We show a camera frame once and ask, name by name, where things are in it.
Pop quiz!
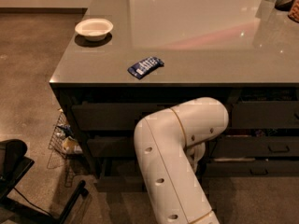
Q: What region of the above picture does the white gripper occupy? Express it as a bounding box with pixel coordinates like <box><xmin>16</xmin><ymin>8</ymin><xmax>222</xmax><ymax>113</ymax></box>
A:
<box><xmin>186</xmin><ymin>143</ymin><xmax>206</xmax><ymax>172</ymax></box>

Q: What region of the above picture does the grey drawer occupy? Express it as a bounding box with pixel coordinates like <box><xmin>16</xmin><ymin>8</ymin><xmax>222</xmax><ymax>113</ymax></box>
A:
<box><xmin>87</xmin><ymin>137</ymin><xmax>135</xmax><ymax>158</ymax></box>
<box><xmin>203</xmin><ymin>160</ymin><xmax>299</xmax><ymax>177</ymax></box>
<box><xmin>95</xmin><ymin>158</ymin><xmax>146</xmax><ymax>192</ymax></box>
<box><xmin>231</xmin><ymin>101</ymin><xmax>299</xmax><ymax>129</ymax></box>
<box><xmin>72</xmin><ymin>103</ymin><xmax>173</xmax><ymax>131</ymax></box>
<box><xmin>209</xmin><ymin>136</ymin><xmax>299</xmax><ymax>159</ymax></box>

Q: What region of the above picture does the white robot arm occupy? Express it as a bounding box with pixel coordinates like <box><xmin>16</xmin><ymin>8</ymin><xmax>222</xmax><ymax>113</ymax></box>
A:
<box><xmin>134</xmin><ymin>97</ymin><xmax>229</xmax><ymax>224</ymax></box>

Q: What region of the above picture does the grey drawer cabinet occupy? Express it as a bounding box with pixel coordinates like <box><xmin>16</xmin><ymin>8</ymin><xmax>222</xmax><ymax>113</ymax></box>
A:
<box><xmin>50</xmin><ymin>0</ymin><xmax>299</xmax><ymax>175</ymax></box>

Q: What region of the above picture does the blue snack packet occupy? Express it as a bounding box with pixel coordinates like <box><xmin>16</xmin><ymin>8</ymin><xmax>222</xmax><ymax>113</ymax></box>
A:
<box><xmin>127</xmin><ymin>56</ymin><xmax>164</xmax><ymax>79</ymax></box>

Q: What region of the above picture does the white paper bowl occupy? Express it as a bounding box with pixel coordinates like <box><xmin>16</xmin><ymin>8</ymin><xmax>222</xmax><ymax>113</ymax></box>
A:
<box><xmin>75</xmin><ymin>19</ymin><xmax>113</xmax><ymax>42</ymax></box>

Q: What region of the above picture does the orange woven object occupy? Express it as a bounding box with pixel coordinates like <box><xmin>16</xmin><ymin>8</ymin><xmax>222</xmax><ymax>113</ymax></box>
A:
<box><xmin>288</xmin><ymin>0</ymin><xmax>299</xmax><ymax>22</ymax></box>

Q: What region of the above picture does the wire basket with items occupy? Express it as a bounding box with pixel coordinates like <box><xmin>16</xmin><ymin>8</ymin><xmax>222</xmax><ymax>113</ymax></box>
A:
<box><xmin>47</xmin><ymin>111</ymin><xmax>83</xmax><ymax>188</ymax></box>

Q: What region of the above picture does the black cable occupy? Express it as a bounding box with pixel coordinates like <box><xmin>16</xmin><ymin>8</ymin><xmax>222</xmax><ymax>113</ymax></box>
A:
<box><xmin>12</xmin><ymin>186</ymin><xmax>59</xmax><ymax>220</ymax></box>

